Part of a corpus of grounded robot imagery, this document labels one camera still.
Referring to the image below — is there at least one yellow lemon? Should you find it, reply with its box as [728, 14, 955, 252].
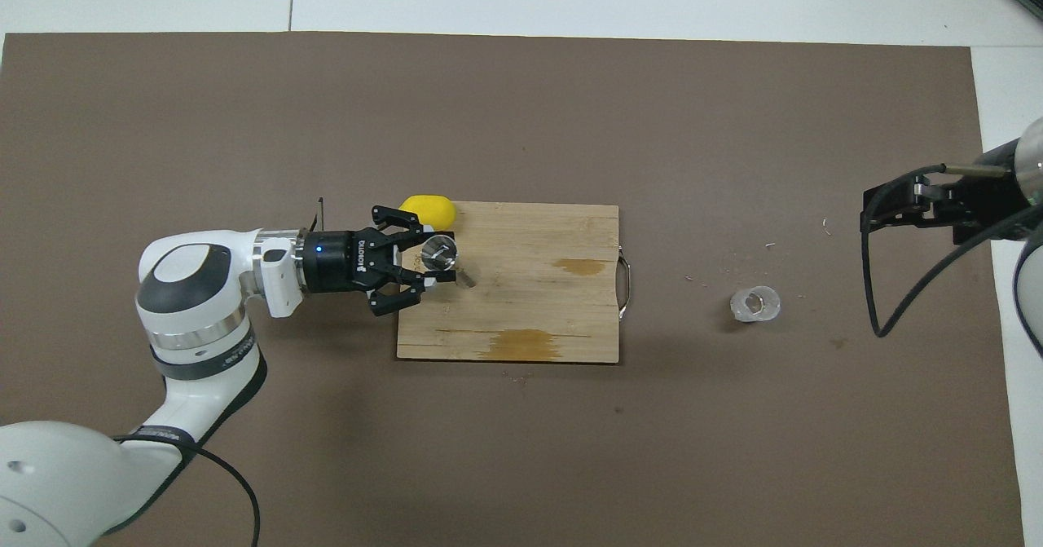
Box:
[399, 195, 457, 232]

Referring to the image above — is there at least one wooden cutting board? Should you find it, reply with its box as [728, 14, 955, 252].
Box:
[396, 201, 633, 364]

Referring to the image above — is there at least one clear plastic cup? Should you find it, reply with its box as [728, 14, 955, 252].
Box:
[730, 285, 781, 323]

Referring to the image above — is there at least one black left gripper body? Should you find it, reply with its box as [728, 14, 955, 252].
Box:
[297, 229, 410, 295]

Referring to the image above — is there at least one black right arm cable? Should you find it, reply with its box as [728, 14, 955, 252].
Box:
[860, 164, 1043, 338]

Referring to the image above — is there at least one brown table mat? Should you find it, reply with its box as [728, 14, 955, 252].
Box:
[0, 32, 1026, 547]

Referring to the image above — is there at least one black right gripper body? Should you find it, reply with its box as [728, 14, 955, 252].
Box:
[944, 143, 1029, 234]

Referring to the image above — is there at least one metal jigger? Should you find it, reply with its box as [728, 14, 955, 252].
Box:
[420, 234, 478, 289]

